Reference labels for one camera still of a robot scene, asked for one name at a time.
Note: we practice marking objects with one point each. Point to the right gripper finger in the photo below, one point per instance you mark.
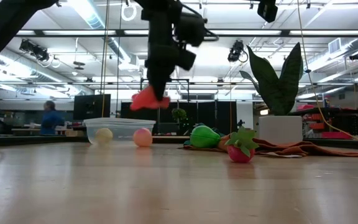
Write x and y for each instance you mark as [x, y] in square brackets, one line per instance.
[267, 9]

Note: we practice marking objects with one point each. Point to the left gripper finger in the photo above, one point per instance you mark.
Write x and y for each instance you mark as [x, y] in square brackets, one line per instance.
[166, 81]
[155, 81]

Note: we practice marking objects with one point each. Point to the orange toy carrot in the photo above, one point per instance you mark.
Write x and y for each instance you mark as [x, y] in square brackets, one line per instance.
[145, 101]

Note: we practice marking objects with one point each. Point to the yellow toy lemon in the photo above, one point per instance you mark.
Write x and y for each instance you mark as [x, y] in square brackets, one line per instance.
[103, 136]

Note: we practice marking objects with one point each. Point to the red toy strawberry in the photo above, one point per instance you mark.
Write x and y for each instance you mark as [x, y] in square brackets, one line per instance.
[239, 154]

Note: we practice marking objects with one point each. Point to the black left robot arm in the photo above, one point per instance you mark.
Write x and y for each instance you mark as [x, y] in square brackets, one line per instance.
[5, 25]

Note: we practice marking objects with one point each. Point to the clear plastic tupperware container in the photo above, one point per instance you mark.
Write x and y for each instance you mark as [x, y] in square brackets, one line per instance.
[126, 127]

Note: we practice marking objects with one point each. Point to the small round green bush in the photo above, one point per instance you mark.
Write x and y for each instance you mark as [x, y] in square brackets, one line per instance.
[179, 114]

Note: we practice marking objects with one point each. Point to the black ceiling spotlight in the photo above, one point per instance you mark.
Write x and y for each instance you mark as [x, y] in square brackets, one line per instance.
[33, 49]
[236, 51]

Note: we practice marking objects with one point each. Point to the black partition curtain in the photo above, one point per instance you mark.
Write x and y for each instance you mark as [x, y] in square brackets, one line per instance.
[210, 115]

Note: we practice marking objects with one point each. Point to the pink orange toy peach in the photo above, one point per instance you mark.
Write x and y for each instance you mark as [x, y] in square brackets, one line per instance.
[143, 137]

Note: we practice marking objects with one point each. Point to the green toy pear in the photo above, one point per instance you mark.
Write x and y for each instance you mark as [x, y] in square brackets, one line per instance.
[204, 137]

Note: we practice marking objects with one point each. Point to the black standing screen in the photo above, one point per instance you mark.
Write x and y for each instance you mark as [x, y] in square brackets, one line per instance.
[92, 107]

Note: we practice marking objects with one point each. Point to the person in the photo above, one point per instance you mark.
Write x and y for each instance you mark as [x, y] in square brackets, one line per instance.
[51, 121]

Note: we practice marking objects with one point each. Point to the snake plant in white pot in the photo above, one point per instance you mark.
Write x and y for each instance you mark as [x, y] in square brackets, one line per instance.
[280, 129]

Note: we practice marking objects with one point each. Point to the orange cloth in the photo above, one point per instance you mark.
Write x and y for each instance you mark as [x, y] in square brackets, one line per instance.
[291, 147]

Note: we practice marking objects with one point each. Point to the red storage bin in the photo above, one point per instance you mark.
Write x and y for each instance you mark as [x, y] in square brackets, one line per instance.
[337, 135]

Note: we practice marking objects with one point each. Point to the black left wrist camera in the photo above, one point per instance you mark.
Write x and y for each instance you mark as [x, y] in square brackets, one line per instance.
[191, 29]

